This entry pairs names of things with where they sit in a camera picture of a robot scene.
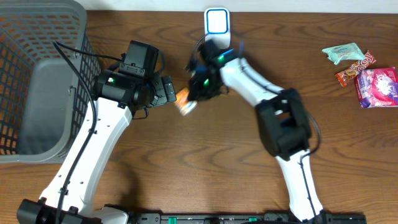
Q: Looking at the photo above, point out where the red purple snack packet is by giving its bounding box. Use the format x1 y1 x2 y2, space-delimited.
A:
354 67 397 108

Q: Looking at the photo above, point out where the orange small box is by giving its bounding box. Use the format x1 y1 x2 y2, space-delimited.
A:
174 88 198 116

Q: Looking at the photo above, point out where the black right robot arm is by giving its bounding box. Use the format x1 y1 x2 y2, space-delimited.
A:
186 50 323 223

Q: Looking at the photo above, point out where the white barcode scanner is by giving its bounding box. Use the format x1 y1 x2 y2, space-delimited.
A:
204 7 231 49

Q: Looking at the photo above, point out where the grey plastic basket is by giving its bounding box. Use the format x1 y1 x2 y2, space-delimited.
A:
1 1 101 164

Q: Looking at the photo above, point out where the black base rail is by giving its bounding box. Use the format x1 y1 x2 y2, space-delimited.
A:
127 212 367 224

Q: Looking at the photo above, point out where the teal packet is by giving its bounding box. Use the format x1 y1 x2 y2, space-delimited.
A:
322 42 365 65

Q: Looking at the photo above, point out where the red Top chocolate bar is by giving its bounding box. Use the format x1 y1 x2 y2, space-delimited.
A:
335 50 377 87

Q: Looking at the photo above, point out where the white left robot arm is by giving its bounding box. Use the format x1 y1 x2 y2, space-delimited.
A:
17 70 176 223

